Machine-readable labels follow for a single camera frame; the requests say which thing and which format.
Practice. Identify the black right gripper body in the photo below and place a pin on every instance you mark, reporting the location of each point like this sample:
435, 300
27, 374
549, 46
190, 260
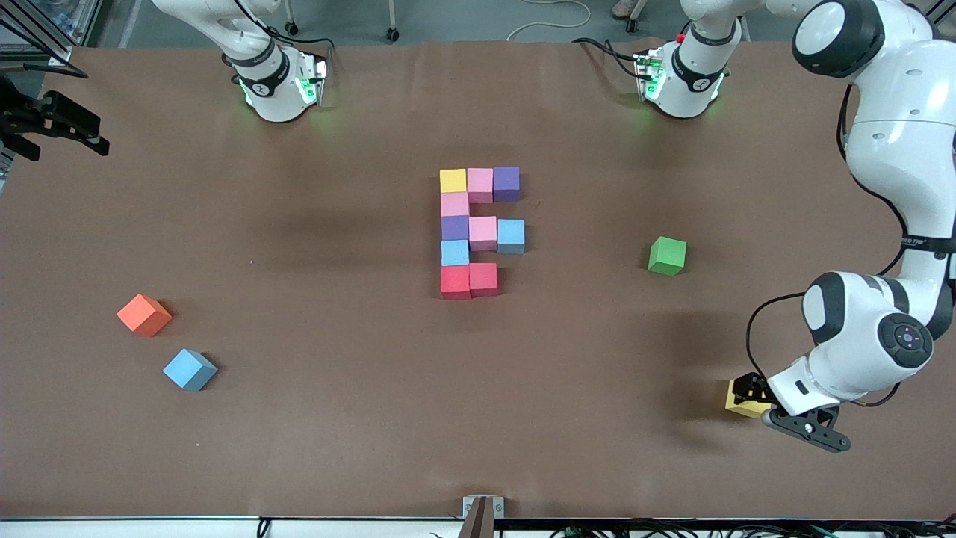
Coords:
22, 119

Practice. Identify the yellow foam cube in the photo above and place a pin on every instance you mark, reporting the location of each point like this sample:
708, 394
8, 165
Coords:
743, 409
453, 181

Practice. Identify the light blue foam cube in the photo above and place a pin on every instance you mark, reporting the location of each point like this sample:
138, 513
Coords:
511, 236
188, 368
455, 252

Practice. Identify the red foam cube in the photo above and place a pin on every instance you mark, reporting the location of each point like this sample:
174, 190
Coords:
455, 282
484, 279

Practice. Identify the pink foam cube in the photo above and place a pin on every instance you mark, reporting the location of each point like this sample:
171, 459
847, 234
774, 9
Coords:
455, 205
479, 184
483, 233

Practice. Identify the purple foam cube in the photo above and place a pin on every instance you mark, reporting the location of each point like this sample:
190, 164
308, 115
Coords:
506, 184
455, 228

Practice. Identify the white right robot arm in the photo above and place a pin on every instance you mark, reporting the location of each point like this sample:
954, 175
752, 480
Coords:
254, 67

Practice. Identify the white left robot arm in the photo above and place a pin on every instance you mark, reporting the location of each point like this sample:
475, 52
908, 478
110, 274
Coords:
896, 187

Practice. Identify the green foam cube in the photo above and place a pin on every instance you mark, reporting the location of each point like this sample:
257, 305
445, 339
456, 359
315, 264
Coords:
667, 255

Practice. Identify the orange foam cube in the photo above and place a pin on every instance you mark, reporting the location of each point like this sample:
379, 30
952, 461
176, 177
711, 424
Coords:
143, 315

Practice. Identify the brown table mat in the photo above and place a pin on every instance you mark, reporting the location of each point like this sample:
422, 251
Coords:
478, 433

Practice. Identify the beige person shoe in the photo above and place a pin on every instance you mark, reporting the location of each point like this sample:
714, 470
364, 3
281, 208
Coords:
624, 9

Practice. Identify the aluminium frame post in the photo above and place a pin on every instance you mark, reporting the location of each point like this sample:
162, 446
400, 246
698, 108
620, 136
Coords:
45, 41
942, 11

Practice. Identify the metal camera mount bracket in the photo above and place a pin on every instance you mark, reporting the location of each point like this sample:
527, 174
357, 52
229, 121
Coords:
482, 515

